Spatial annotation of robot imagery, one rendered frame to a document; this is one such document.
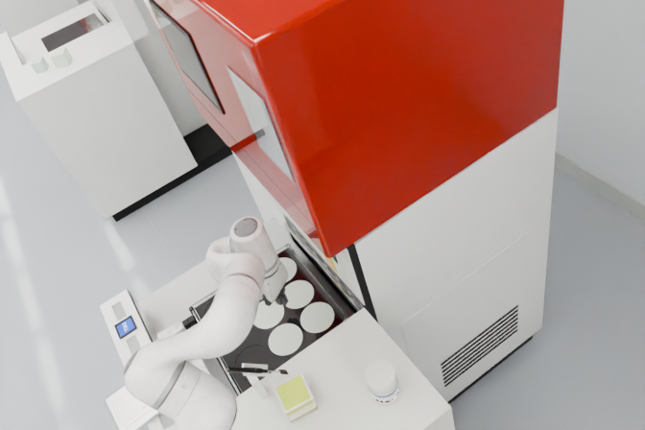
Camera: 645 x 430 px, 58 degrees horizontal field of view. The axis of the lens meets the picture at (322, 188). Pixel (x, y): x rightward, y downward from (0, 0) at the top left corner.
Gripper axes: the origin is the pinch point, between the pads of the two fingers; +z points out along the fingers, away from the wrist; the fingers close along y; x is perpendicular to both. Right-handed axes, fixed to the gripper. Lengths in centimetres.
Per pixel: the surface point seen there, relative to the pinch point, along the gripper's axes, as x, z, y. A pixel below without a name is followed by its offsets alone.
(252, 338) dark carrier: -5.7, 7.1, 10.9
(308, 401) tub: 23.7, -5.8, 25.8
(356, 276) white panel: 24.2, -13.6, -5.1
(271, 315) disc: -4.3, 7.1, 2.6
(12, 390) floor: -164, 97, 41
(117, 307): -50, 1, 18
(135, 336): -37.0, 1.5, 24.0
